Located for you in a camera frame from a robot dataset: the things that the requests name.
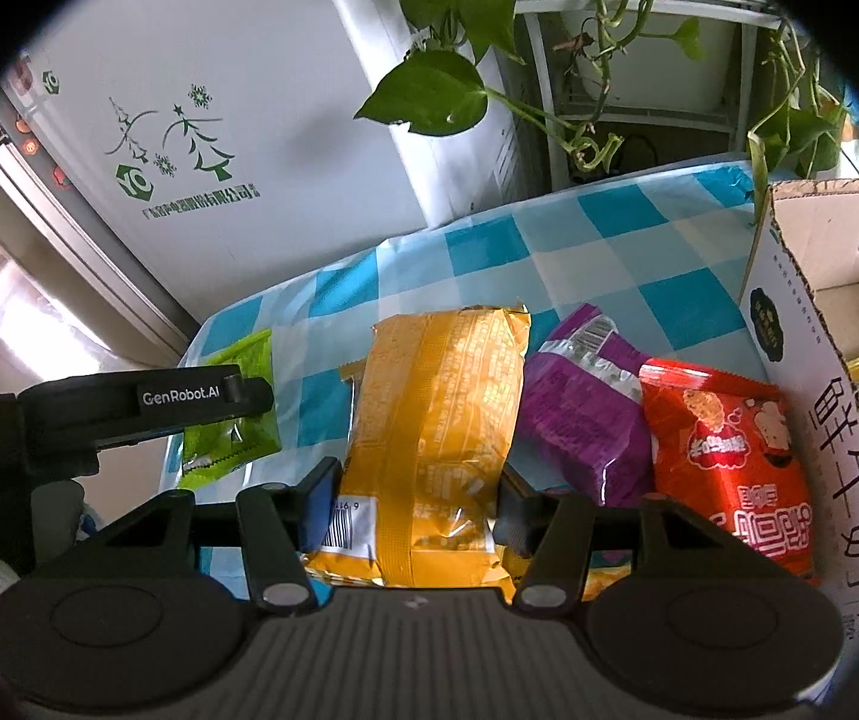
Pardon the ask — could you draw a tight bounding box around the small green snack packet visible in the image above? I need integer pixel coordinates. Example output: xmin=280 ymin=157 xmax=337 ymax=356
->
xmin=178 ymin=328 xmax=283 ymax=491

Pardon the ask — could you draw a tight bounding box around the cardboard box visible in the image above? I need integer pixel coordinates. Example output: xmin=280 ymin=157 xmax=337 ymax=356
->
xmin=737 ymin=178 xmax=859 ymax=650

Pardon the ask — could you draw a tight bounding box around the grey door frame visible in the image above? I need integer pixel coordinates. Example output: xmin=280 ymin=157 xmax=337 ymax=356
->
xmin=0 ymin=86 xmax=202 ymax=365

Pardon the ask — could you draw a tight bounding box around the white metal plant stand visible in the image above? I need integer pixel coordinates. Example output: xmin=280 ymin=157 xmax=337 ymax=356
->
xmin=510 ymin=0 xmax=785 ymax=190

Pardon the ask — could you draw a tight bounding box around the pothos plant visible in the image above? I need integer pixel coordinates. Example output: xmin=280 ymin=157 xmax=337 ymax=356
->
xmin=353 ymin=0 xmax=859 ymax=182

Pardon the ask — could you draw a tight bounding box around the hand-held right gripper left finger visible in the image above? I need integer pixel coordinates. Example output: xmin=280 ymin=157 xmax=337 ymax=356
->
xmin=95 ymin=456 xmax=346 ymax=613

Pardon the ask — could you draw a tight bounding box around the purple snack packet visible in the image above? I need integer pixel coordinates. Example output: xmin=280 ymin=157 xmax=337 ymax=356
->
xmin=521 ymin=304 xmax=657 ymax=509

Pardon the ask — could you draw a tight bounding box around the white freezer with tree print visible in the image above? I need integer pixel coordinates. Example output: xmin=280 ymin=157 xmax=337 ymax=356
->
xmin=2 ymin=0 xmax=524 ymax=316

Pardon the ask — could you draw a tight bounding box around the red snack packet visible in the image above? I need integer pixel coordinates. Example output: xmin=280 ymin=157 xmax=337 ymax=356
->
xmin=637 ymin=358 xmax=818 ymax=580

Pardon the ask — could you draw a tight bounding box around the large yellow waffle packet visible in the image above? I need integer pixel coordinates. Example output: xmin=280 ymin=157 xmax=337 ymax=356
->
xmin=302 ymin=302 xmax=534 ymax=591

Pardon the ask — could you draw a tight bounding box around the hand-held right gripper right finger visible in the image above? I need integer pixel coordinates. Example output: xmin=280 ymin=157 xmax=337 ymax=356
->
xmin=493 ymin=476 xmax=747 ymax=613

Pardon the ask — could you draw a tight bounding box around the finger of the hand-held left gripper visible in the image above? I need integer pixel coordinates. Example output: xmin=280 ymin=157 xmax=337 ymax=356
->
xmin=221 ymin=373 xmax=278 ymax=422

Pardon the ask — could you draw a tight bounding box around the blue checkered tablecloth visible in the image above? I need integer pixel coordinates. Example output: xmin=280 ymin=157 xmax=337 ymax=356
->
xmin=163 ymin=156 xmax=777 ymax=595

